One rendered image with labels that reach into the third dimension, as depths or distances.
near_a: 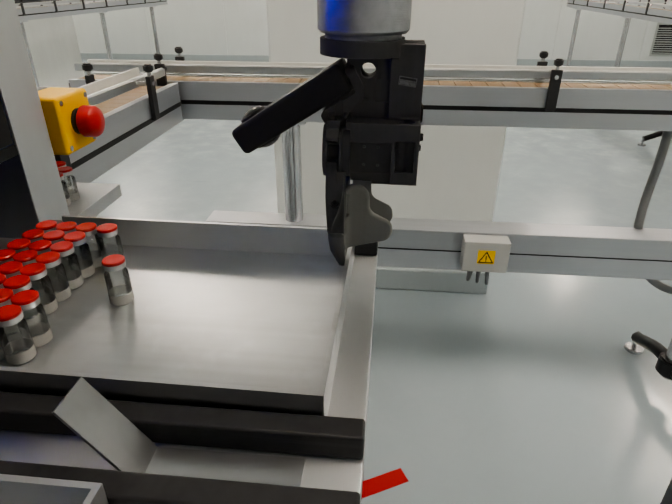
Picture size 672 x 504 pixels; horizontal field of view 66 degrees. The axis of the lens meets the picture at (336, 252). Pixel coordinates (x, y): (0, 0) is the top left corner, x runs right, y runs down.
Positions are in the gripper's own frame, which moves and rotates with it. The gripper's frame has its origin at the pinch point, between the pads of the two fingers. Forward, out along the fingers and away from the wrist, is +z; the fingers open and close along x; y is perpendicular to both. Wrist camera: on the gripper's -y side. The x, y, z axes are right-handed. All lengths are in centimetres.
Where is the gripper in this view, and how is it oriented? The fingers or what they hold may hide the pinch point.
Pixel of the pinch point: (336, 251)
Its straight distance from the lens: 52.1
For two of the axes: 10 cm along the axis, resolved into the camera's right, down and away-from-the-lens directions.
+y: 9.9, 0.5, -0.9
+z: -0.1, 8.9, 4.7
